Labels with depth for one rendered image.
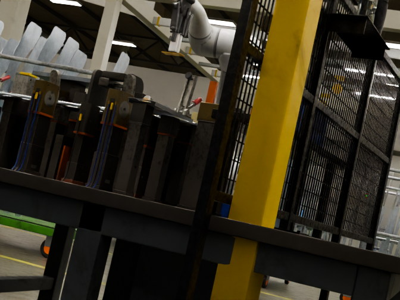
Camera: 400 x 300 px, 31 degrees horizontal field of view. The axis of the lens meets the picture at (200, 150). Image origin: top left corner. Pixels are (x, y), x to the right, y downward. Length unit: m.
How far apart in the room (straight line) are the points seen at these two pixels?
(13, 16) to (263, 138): 9.02
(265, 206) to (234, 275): 0.19
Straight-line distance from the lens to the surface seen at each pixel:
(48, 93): 2.74
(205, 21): 3.12
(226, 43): 3.20
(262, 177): 1.90
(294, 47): 1.95
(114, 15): 9.81
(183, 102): 2.82
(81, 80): 3.25
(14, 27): 10.79
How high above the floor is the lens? 0.69
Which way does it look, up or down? 5 degrees up
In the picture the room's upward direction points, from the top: 13 degrees clockwise
